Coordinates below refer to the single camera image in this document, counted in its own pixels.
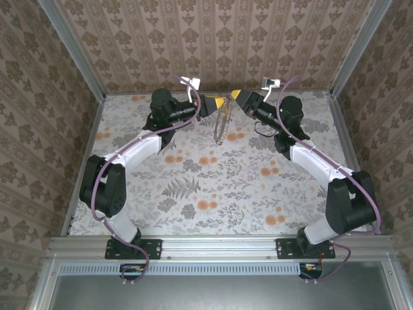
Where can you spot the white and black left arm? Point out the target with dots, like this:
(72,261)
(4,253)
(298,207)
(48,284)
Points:
(142,148)

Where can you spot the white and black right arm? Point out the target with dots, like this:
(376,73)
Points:
(313,161)

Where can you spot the floral patterned table cover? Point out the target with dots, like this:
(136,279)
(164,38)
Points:
(209,181)

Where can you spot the black connector box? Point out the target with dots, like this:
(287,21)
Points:
(311,269)
(132,269)

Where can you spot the grey metal panel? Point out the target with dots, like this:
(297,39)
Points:
(226,294)

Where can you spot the white left camera bracket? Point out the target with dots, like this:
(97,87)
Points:
(191,95)

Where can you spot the white camera bracket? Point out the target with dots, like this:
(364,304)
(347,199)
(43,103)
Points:
(191,95)
(267,95)

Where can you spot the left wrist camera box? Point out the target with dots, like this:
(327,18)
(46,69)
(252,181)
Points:
(192,82)

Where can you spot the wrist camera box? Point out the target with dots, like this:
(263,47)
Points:
(271,83)
(192,82)

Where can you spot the white right camera bracket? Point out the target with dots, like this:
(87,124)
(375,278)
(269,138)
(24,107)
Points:
(267,95)

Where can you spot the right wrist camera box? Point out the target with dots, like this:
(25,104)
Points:
(271,83)

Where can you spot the aluminium table side rail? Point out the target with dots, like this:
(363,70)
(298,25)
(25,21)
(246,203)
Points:
(92,129)
(342,129)

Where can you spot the aluminium frame post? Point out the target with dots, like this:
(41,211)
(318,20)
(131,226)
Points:
(358,48)
(73,48)

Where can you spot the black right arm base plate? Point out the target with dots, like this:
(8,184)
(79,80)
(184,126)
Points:
(284,248)

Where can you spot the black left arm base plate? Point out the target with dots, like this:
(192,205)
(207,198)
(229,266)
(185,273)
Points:
(155,248)

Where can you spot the aluminium mounting rail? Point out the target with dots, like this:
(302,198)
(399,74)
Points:
(219,248)

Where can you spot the aluminium frame bar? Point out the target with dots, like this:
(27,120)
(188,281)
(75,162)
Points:
(43,284)
(395,284)

